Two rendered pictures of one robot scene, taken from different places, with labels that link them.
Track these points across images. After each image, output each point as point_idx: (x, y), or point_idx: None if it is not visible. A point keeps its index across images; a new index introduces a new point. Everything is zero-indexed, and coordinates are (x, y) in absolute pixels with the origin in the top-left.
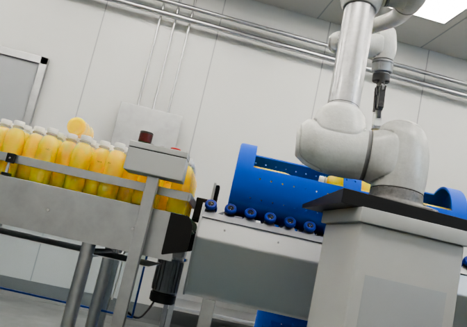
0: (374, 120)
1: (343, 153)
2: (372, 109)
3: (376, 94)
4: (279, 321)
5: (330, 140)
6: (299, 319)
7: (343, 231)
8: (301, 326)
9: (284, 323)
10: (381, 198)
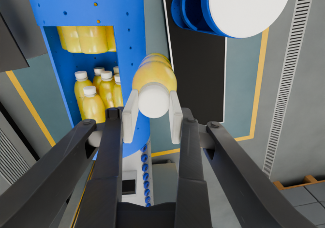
0: (129, 96)
1: None
2: (223, 129)
3: (111, 177)
4: None
5: None
6: (181, 12)
7: None
8: (181, 14)
9: None
10: None
